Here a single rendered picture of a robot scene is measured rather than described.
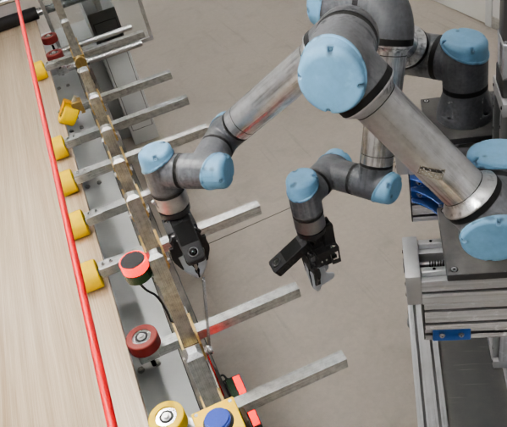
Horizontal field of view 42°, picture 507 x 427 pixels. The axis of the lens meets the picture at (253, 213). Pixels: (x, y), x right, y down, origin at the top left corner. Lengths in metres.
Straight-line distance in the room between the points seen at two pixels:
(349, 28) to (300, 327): 1.80
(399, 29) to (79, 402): 1.06
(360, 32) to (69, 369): 1.03
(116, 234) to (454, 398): 1.29
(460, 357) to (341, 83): 1.43
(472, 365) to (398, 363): 0.37
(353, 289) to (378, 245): 0.29
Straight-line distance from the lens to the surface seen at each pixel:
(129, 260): 1.43
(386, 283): 2.86
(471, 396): 2.25
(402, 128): 1.14
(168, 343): 1.66
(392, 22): 1.41
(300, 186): 1.47
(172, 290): 1.49
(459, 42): 1.77
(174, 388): 1.88
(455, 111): 1.83
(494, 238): 1.24
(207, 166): 1.33
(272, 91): 1.32
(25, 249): 2.08
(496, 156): 1.34
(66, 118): 2.62
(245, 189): 3.52
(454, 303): 1.55
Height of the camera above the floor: 2.05
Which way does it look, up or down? 38 degrees down
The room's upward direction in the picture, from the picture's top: 15 degrees counter-clockwise
